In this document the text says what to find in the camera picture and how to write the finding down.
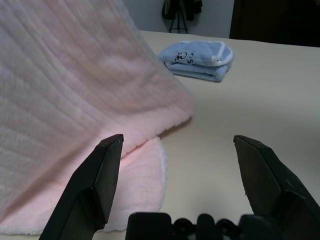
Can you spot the pink towel with white trim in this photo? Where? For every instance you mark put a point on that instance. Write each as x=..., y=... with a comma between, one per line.
x=62, y=87

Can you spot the folded blue towel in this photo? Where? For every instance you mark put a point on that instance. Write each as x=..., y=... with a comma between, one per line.
x=197, y=62

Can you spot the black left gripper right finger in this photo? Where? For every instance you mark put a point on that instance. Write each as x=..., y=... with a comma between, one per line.
x=272, y=185

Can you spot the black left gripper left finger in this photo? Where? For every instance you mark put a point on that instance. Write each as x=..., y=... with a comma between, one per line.
x=87, y=187

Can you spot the dark cabinet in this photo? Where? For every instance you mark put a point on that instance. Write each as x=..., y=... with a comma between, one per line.
x=275, y=20

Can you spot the black tripod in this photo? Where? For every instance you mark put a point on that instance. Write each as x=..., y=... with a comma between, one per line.
x=179, y=20

